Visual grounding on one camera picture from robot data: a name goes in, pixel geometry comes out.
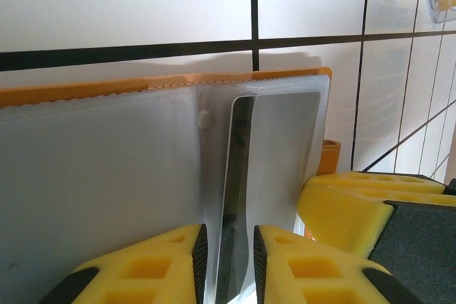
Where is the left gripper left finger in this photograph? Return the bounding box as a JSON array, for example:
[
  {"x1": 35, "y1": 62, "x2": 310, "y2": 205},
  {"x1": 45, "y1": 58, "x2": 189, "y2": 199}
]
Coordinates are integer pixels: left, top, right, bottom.
[{"x1": 62, "y1": 224, "x2": 210, "y2": 304}]

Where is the tan leather card holder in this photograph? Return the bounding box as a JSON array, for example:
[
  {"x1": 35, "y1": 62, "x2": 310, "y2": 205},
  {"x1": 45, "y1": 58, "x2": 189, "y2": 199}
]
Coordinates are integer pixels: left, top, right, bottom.
[{"x1": 0, "y1": 66, "x2": 343, "y2": 304}]

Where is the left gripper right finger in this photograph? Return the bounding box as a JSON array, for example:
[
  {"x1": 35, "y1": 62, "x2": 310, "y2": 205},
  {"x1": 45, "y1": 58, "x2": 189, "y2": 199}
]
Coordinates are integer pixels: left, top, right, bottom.
[{"x1": 253, "y1": 224, "x2": 424, "y2": 304}]

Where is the dark credit card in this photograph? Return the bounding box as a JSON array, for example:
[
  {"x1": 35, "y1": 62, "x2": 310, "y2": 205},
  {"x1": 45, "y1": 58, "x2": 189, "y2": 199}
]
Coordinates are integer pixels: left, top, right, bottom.
[{"x1": 216, "y1": 95, "x2": 258, "y2": 304}]

